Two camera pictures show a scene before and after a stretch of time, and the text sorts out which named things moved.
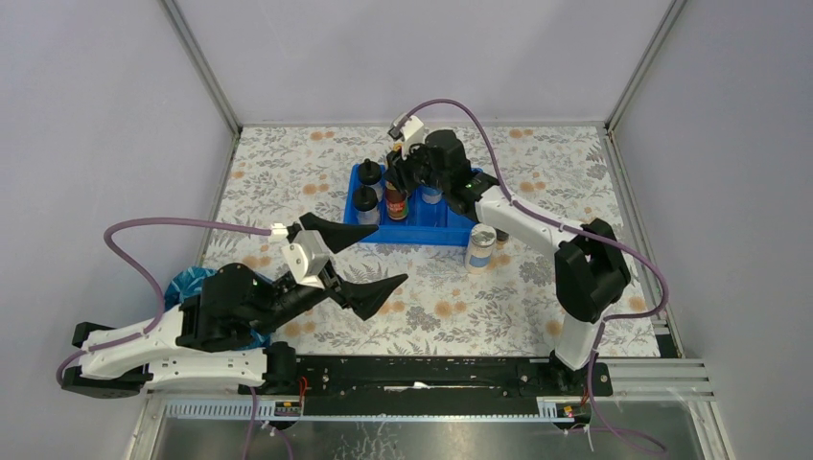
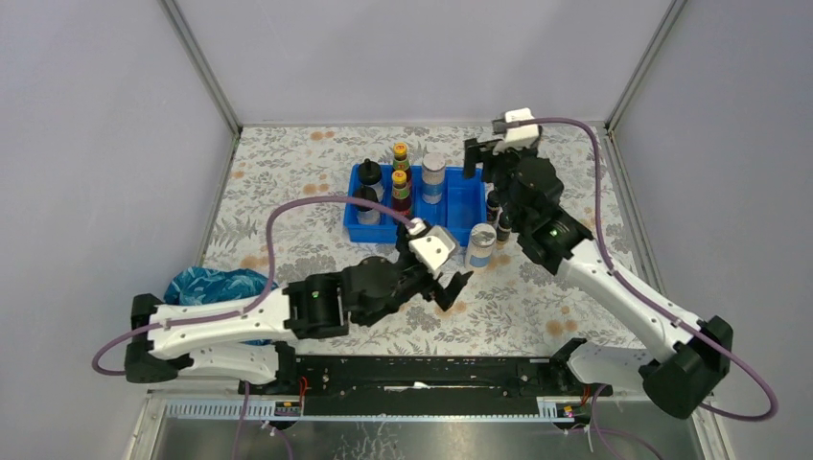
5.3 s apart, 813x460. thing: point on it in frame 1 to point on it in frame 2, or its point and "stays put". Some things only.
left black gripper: [365, 298] to [446, 296]
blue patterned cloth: [189, 284] stays put
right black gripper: [398, 169] to [478, 152]
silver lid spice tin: [479, 252] stays put
